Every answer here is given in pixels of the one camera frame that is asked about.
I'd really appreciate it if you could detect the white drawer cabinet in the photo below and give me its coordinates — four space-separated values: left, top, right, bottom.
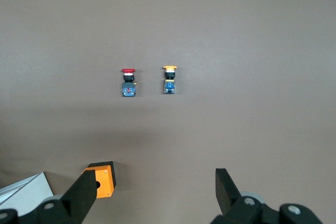
0 171 55 214

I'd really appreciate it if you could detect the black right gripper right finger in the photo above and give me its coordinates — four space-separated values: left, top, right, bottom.
209 168 327 224

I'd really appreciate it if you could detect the orange button enclosure box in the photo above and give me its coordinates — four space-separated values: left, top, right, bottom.
81 161 117 199

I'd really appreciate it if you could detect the red mushroom push button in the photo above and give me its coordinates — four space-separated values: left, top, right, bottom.
121 68 139 98

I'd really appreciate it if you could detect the yellow mushroom push button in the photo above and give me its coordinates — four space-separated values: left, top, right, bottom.
162 65 179 95

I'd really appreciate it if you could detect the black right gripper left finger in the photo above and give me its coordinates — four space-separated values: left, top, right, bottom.
0 169 99 224

